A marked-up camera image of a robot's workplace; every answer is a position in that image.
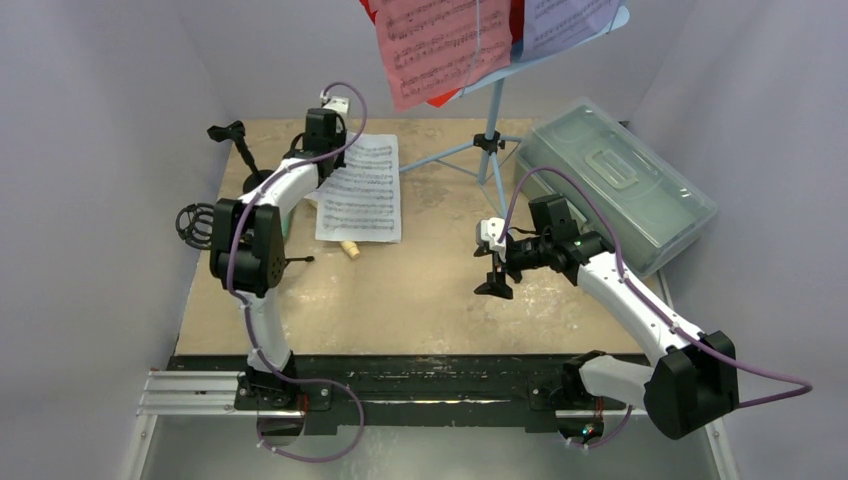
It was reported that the white sheet music page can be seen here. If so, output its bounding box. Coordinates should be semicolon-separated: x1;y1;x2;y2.
305;185;332;203
315;134;402;243

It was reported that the beige condenser microphone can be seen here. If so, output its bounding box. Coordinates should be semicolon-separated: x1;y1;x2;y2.
307;199;361;260

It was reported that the lavender sheet music page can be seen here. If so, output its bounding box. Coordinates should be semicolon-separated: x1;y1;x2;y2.
518;0;625;63

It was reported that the black round-base mic stand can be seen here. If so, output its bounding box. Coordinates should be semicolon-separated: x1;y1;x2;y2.
206;120;273;193

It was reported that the black tripod mic stand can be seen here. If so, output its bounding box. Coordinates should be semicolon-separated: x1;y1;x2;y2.
175;200;314;283

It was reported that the teal toy microphone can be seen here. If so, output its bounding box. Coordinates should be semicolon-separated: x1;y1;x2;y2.
281;214;292;242

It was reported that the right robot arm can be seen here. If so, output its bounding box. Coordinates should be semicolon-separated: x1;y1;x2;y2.
474;195;741;440

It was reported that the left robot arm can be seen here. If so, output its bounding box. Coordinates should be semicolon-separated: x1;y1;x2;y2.
209;107;347;410

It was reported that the translucent green storage box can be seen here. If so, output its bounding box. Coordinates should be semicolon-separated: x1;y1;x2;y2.
512;97;718;277

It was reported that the pink sheet music page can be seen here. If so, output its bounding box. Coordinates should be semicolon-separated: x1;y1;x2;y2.
367;0;515;114

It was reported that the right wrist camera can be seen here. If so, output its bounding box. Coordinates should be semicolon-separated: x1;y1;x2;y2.
475;217;507;262

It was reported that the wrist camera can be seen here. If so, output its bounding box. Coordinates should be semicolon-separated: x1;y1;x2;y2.
475;217;507;262
321;95;350;118

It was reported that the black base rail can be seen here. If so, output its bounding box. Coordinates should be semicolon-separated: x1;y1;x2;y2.
166;354;625;436

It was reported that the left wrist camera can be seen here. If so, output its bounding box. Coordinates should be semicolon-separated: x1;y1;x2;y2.
321;95;350;118

